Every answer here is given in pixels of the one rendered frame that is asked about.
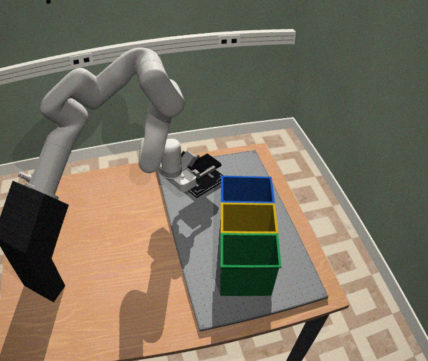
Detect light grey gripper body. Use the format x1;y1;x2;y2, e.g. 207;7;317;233
158;164;197;192

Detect blue general waste bin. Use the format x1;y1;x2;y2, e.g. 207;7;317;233
221;176;275;203

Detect yellow open bin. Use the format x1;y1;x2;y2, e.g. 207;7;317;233
221;203;278;234

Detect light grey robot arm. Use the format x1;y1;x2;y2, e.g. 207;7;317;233
18;48;197;199

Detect green open-top bin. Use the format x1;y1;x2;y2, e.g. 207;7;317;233
220;233;282;296

